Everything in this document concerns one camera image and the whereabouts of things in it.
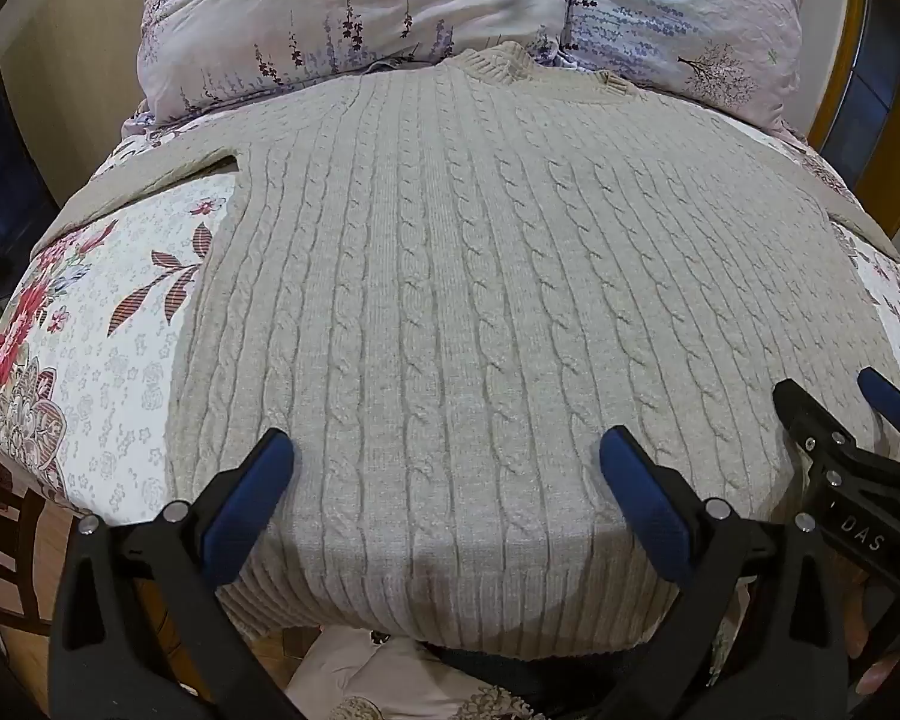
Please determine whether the pink floral pillow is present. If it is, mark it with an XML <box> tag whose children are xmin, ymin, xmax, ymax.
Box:
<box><xmin>124</xmin><ymin>0</ymin><xmax>580</xmax><ymax>130</ymax></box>
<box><xmin>555</xmin><ymin>0</ymin><xmax>822</xmax><ymax>137</ymax></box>

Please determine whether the beige cable knit sweater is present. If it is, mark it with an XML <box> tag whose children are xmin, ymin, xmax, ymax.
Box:
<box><xmin>49</xmin><ymin>41</ymin><xmax>900</xmax><ymax>653</ymax></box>

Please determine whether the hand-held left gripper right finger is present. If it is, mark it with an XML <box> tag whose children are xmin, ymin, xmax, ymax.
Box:
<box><xmin>598</xmin><ymin>426</ymin><xmax>848</xmax><ymax>720</ymax></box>

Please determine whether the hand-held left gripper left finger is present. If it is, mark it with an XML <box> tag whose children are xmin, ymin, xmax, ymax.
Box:
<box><xmin>49</xmin><ymin>427</ymin><xmax>295</xmax><ymax>720</ymax></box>

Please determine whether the floral bed sheet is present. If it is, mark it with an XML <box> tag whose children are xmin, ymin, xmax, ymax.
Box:
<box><xmin>0</xmin><ymin>111</ymin><xmax>900</xmax><ymax>520</ymax></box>

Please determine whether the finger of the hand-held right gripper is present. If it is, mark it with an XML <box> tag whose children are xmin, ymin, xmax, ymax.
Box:
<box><xmin>857</xmin><ymin>367</ymin><xmax>900</xmax><ymax>466</ymax></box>
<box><xmin>772</xmin><ymin>379</ymin><xmax>871</xmax><ymax>492</ymax></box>

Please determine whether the yellow wooden frame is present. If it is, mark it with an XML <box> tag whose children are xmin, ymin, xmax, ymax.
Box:
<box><xmin>806</xmin><ymin>0</ymin><xmax>900</xmax><ymax>245</ymax></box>

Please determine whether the dark furniture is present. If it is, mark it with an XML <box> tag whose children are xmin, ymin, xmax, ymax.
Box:
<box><xmin>0</xmin><ymin>45</ymin><xmax>65</xmax><ymax>308</ymax></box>

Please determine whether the dark wooden chair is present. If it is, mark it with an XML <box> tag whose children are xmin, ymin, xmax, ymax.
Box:
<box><xmin>0</xmin><ymin>435</ymin><xmax>76</xmax><ymax>642</ymax></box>

